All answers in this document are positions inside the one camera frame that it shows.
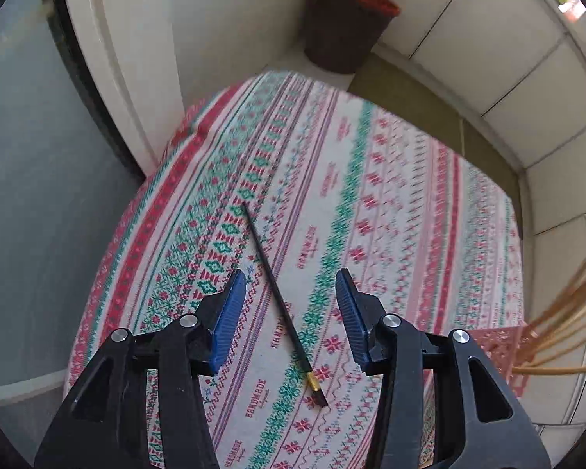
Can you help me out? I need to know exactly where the frosted glass sliding door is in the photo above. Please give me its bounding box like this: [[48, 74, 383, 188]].
[[0, 0, 147, 401]]

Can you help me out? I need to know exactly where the dark bin with red liner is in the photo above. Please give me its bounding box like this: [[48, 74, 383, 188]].
[[303, 0, 402, 75]]

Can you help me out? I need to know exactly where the white drawer cabinet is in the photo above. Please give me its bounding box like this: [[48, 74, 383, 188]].
[[520, 117, 586, 431]]

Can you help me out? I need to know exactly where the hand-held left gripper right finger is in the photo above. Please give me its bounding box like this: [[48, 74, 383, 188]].
[[335, 269, 552, 469]]

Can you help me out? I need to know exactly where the pink perforated utensil holder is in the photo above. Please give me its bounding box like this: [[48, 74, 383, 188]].
[[468, 325, 535, 400]]

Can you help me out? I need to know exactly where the patterned striped tablecloth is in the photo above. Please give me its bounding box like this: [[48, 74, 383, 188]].
[[63, 71, 528, 469]]

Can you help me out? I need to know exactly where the black chopstick with gold band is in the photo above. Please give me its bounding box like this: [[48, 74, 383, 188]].
[[241, 202, 329, 408]]

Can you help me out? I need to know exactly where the set of wooden chopsticks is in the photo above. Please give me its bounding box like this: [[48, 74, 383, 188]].
[[512, 234, 586, 378]]

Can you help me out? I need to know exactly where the white base cabinet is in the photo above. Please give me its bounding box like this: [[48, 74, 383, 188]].
[[332, 0, 586, 171]]

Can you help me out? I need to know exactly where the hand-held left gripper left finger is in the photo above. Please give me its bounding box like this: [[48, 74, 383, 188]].
[[33, 269, 247, 469]]

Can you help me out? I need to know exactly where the olive floor mat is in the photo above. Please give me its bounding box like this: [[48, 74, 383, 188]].
[[460, 121, 527, 206], [347, 53, 466, 157]]

